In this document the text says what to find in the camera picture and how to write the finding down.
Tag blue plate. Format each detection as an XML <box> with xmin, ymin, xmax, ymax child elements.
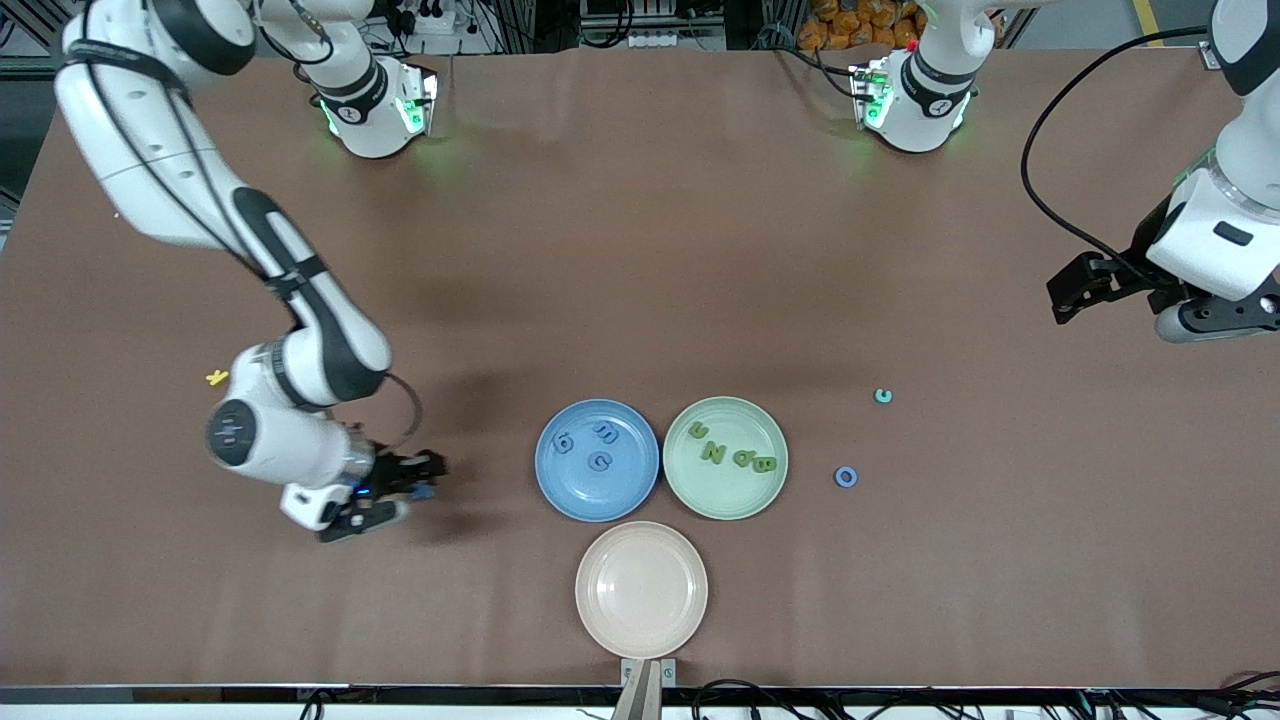
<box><xmin>534</xmin><ymin>398</ymin><xmax>661</xmax><ymax>523</ymax></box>

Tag beige plate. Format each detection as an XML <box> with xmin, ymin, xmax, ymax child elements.
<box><xmin>574</xmin><ymin>520</ymin><xmax>710</xmax><ymax>661</ymax></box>

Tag green plate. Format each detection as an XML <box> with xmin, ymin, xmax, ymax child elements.
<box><xmin>662</xmin><ymin>396</ymin><xmax>790</xmax><ymax>521</ymax></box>

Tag brown paper table cover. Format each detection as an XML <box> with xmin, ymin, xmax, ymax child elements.
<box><xmin>0</xmin><ymin>45</ymin><xmax>1280</xmax><ymax>691</ymax></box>

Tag bag of orange items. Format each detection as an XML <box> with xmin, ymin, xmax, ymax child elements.
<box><xmin>798</xmin><ymin>0</ymin><xmax>923</xmax><ymax>51</ymax></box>

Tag white power strip black plugs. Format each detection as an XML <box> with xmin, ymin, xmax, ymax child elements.
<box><xmin>395</xmin><ymin>8</ymin><xmax>461</xmax><ymax>56</ymax></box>

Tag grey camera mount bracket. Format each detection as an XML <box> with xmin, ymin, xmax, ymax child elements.
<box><xmin>620</xmin><ymin>657</ymin><xmax>678</xmax><ymax>720</ymax></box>

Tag black looped cable bundle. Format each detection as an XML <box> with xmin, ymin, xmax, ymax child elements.
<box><xmin>690</xmin><ymin>680</ymin><xmax>801</xmax><ymax>720</ymax></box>

